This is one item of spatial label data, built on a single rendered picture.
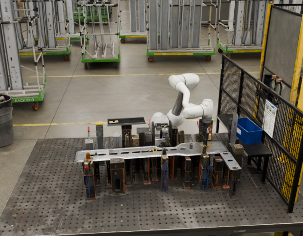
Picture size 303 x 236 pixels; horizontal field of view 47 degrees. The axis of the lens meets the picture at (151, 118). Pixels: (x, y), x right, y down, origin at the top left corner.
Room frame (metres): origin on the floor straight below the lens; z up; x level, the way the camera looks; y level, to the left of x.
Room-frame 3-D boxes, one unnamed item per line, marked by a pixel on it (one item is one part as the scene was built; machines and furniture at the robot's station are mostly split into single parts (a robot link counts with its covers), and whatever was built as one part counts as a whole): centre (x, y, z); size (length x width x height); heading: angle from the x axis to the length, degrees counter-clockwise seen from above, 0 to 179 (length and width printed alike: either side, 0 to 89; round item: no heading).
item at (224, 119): (3.14, -0.89, 1.02); 0.90 x 0.22 x 0.03; 8
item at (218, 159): (2.70, -0.59, 0.84); 0.11 x 0.10 x 0.28; 8
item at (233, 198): (2.52, -0.70, 0.84); 0.11 x 0.06 x 0.29; 8
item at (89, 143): (2.89, 0.58, 0.88); 0.11 x 0.10 x 0.36; 8
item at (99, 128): (3.07, 0.50, 0.92); 0.08 x 0.08 x 0.44; 8
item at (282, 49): (4.92, -1.83, 1.00); 1.34 x 0.14 x 2.00; 4
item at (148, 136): (3.00, 0.03, 0.89); 0.13 x 0.11 x 0.38; 8
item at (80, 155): (2.80, -0.01, 1.00); 1.38 x 0.22 x 0.02; 98
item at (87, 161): (2.54, 0.52, 0.88); 0.15 x 0.11 x 0.36; 8
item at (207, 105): (2.88, -0.48, 1.39); 0.13 x 0.11 x 0.16; 118
